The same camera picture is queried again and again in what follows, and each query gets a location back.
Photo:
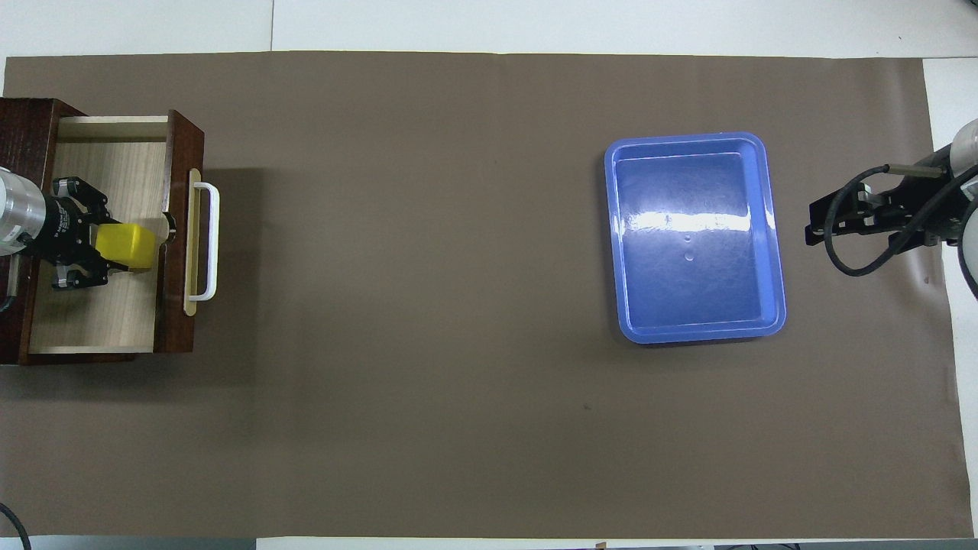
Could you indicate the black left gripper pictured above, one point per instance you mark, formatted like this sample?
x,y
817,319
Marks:
x,y
69,229

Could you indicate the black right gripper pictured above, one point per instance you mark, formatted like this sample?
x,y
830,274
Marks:
x,y
917,214

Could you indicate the yellow block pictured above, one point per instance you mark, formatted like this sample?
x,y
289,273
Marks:
x,y
130,244

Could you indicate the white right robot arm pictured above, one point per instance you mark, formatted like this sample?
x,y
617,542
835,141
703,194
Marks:
x,y
969,145

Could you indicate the dark wooden cabinet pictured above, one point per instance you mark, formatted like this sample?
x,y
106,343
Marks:
x,y
23,137

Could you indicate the blue plastic tray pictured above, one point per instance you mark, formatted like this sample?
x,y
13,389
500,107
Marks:
x,y
688,305

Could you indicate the brown table mat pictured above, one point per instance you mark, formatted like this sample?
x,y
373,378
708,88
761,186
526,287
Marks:
x,y
420,305

